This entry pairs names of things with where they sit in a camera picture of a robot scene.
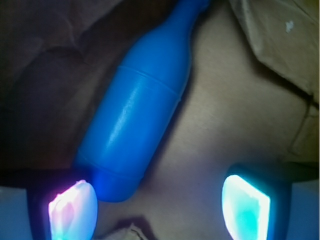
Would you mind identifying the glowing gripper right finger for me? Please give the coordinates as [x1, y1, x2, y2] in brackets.
[221, 163, 292, 240]

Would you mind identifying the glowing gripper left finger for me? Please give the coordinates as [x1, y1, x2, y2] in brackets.
[27, 175, 98, 240]

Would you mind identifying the blue plastic bottle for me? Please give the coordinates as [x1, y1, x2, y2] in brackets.
[73, 0, 209, 203]

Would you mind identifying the brown paper bag enclosure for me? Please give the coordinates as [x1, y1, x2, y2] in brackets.
[0, 0, 308, 240]

